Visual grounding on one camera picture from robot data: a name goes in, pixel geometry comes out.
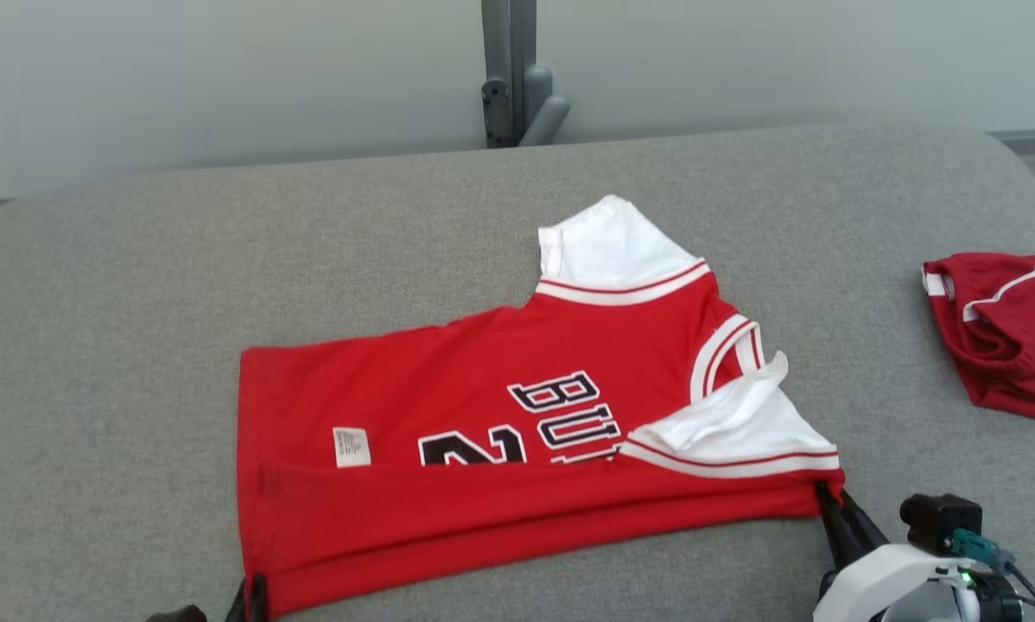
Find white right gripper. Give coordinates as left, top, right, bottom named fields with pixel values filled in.
left=812, top=482, right=981, bottom=622

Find red white basketball jersey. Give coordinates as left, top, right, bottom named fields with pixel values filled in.
left=236, top=194, right=848, bottom=622

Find dark red white-striped shorts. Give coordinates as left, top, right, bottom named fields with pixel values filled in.
left=920, top=251, right=1035, bottom=427

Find grey fabric sofa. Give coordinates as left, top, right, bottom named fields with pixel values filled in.
left=0, top=121, right=1035, bottom=622

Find grey slanted rounded tube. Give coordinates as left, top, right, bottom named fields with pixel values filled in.
left=522, top=94, right=571, bottom=148

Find grey upright rounded tube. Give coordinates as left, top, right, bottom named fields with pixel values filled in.
left=523, top=64, right=555, bottom=143

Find teal right camera cable connector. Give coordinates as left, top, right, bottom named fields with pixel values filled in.
left=949, top=529, right=1016, bottom=573

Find dark grey post bracket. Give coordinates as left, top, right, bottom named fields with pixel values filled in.
left=481, top=79, right=511, bottom=149

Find grey metal partition post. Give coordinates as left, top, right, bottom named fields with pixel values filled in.
left=480, top=0, right=538, bottom=150

